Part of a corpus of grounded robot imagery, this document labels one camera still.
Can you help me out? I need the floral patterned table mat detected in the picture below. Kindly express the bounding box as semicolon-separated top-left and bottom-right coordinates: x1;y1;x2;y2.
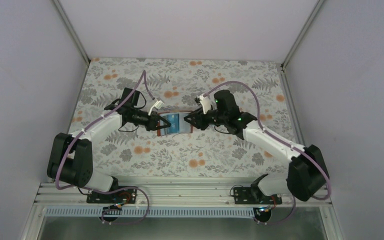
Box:
69;57;296;178

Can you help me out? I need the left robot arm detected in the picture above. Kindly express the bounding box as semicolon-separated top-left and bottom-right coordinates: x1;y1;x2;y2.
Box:
46;87;171;194

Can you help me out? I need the blue slotted cable duct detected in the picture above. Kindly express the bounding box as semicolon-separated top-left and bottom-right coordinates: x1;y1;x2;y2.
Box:
43;206;254;219

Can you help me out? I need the brown leather card holder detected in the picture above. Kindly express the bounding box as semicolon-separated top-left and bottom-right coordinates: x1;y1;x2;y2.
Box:
157;111;193;137

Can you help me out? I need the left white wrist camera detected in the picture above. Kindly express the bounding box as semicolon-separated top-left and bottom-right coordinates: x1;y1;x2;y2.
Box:
148;99;164;116

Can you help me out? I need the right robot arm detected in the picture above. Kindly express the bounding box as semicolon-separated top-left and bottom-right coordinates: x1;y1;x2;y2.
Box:
184;90;329;202

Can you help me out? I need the dark blue credit card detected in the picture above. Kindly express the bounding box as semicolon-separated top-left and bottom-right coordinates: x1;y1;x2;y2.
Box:
164;113;180;135

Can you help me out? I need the aluminium rail frame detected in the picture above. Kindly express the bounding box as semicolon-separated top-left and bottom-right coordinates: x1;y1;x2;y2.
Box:
33;175;333;208

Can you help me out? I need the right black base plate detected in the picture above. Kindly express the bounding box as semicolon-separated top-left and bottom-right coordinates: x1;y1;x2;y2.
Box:
231;186;283;205

